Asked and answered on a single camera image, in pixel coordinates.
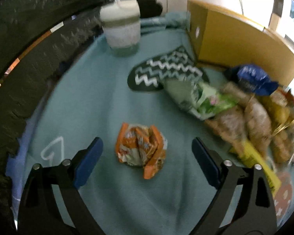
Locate orange snack packet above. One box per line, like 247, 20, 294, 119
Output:
115, 123, 168, 179

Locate blue snack bag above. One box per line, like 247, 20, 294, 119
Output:
224, 64, 279, 96

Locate yellow stick packet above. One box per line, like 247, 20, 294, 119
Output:
229, 140, 281, 197

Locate light blue printed tablecloth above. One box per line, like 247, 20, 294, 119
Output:
7, 13, 229, 234

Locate brown pastry packets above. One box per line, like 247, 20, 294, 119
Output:
205, 82, 290, 159

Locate green white snack packet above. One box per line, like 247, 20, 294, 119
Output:
162, 79, 238, 120

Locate dark carved wooden furniture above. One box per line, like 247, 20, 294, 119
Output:
0, 0, 162, 234

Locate white lidded cup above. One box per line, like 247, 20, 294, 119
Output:
100, 0, 141, 56

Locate yellow cardboard box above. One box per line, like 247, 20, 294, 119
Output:
187, 0, 294, 85

